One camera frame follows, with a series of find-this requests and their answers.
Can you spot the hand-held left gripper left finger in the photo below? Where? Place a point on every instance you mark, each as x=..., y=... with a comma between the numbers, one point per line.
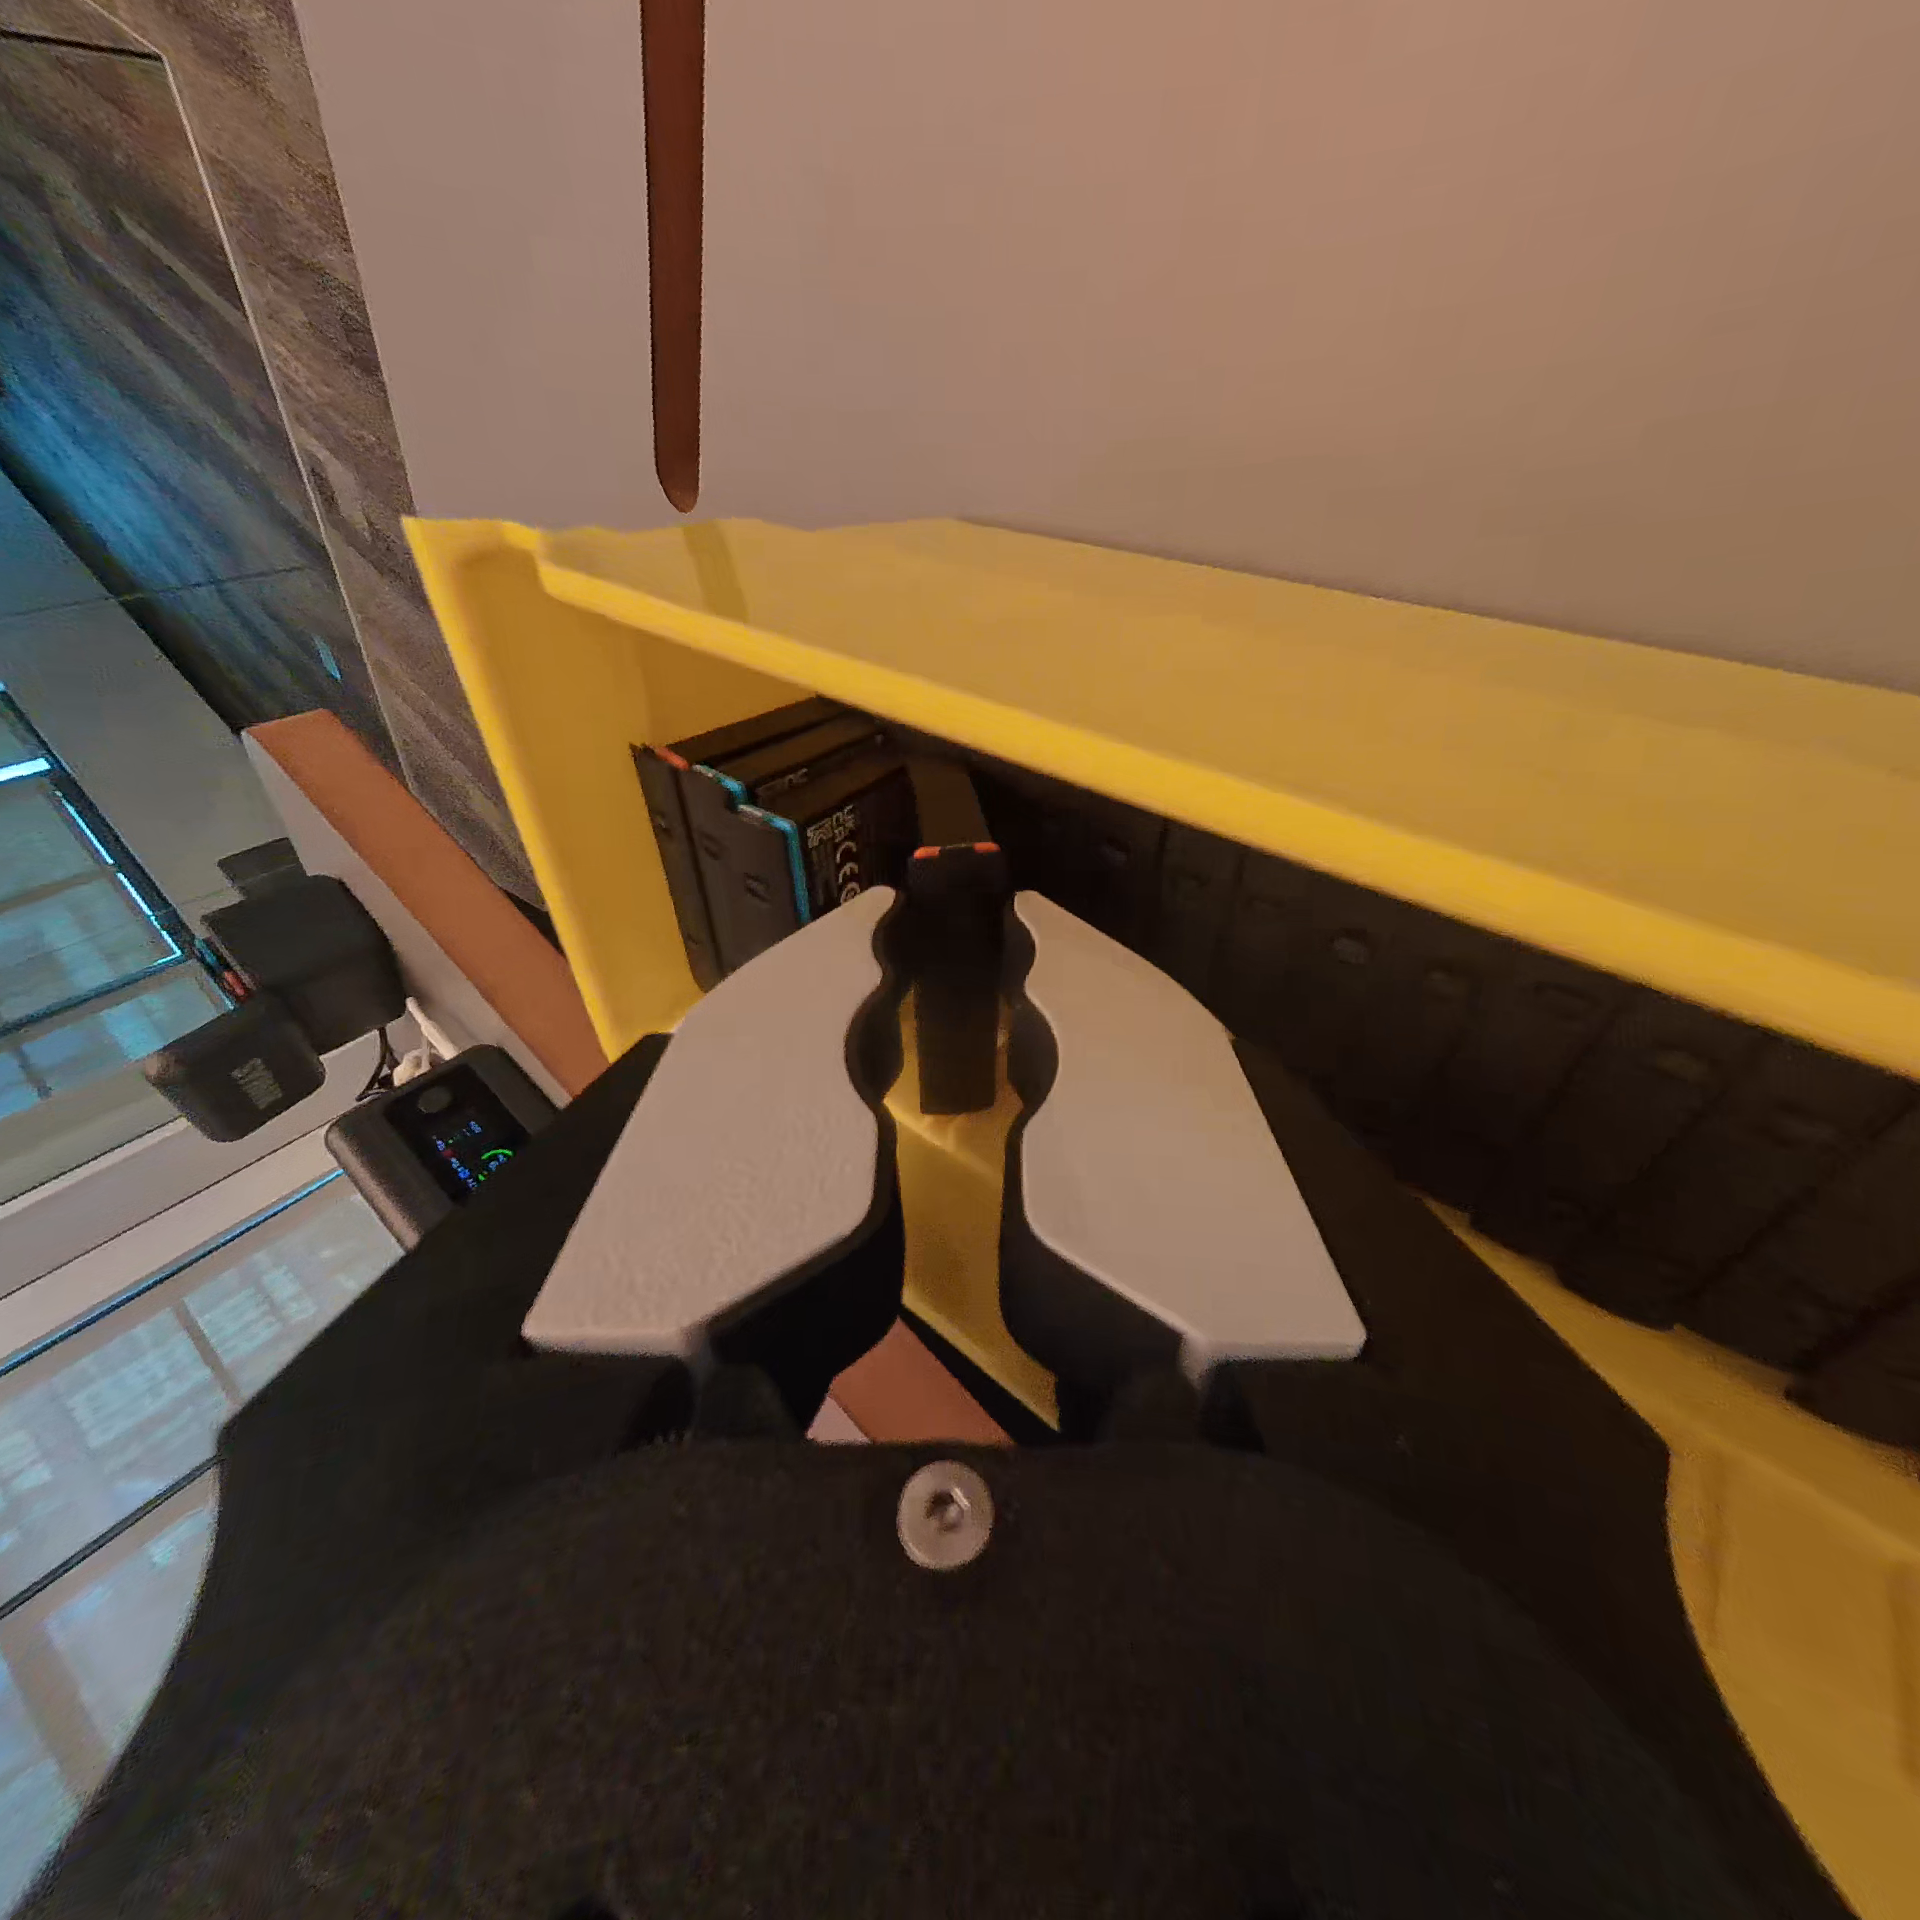
x=738, y=1201

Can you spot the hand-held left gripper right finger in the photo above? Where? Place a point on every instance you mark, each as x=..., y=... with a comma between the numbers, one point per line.
x=1187, y=1201

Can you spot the black camera battery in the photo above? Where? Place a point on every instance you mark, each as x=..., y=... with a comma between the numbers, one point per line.
x=958, y=961

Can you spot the yellow plastic bin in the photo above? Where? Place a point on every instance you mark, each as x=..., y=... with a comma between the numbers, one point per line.
x=1352, y=722

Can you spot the black battery charging case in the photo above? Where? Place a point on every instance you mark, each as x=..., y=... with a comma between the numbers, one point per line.
x=452, y=1148

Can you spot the dark desk device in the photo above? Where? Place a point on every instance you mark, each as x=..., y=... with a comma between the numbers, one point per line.
x=287, y=991

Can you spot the row of black camera batteries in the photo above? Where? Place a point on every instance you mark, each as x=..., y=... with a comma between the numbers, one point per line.
x=1501, y=1083

